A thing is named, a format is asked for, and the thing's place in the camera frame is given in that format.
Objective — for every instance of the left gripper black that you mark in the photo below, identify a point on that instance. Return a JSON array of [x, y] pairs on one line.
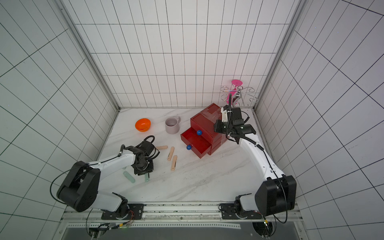
[[149, 170]]

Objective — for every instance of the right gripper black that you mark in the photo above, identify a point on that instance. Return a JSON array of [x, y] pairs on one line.
[[231, 111]]

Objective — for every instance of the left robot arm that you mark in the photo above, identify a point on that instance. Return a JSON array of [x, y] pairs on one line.
[[80, 188]]

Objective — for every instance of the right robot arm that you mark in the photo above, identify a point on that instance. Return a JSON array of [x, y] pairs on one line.
[[276, 192]]

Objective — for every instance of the red drawer cabinet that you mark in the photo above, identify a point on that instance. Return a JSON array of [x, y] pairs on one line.
[[205, 121]]

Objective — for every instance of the peach knife horizontal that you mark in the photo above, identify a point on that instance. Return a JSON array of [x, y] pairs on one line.
[[161, 147]]

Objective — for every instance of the peach knife middle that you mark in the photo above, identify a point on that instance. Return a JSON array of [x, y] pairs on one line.
[[172, 149]]

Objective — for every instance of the peach knife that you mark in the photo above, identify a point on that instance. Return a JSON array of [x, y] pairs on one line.
[[174, 161], [172, 149]]

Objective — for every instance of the orange bowl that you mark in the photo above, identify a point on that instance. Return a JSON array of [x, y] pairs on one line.
[[143, 125]]

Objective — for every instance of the peach knife right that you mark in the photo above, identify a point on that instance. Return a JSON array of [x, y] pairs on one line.
[[174, 161]]

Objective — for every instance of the mauve mug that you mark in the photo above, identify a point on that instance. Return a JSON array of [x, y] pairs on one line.
[[172, 125]]

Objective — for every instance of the pink hourglass stand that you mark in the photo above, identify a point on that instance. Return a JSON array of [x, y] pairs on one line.
[[235, 92]]

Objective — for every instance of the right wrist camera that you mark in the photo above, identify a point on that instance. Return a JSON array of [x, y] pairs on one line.
[[224, 114]]

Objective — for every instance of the silver wire rack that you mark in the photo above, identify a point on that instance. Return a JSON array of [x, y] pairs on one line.
[[247, 93]]

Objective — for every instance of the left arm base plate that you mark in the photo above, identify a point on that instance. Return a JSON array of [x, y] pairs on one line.
[[125, 212]]

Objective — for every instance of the aluminium rail frame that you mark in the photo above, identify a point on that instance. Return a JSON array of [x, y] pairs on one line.
[[172, 215]]

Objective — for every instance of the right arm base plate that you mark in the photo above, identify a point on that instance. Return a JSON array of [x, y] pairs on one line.
[[234, 211]]

